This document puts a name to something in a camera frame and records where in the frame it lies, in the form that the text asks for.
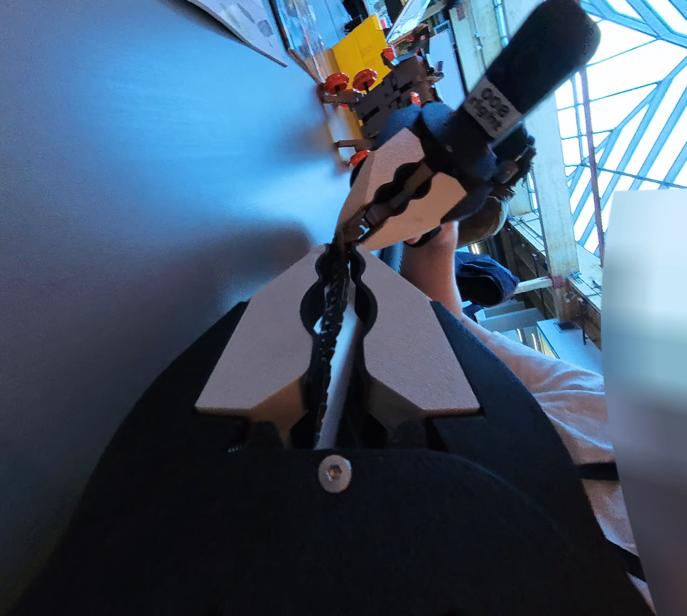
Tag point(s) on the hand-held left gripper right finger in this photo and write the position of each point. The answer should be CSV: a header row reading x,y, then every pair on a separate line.
x,y
418,358

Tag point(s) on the grey desk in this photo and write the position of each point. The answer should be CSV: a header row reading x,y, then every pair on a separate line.
x,y
134,224

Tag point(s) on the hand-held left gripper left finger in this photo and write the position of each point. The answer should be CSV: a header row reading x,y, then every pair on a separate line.
x,y
257,358

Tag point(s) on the thin red rod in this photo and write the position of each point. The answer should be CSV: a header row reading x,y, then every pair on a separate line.
x,y
587,116

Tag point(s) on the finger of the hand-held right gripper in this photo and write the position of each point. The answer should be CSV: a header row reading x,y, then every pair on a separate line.
x,y
386,165
424,208

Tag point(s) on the blue printed leaflet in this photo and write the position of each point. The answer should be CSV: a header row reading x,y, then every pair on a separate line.
x,y
295,9

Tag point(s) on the dark blue bag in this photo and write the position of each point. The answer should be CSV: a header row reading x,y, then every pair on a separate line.
x,y
483,278

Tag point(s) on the grey orange toy robot chassis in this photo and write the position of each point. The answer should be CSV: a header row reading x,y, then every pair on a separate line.
x,y
392,90

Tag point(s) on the yellow plastic bin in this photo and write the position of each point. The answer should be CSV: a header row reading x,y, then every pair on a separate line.
x,y
362,44

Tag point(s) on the person's right forearm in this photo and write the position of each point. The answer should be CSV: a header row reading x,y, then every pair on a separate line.
x,y
434,272

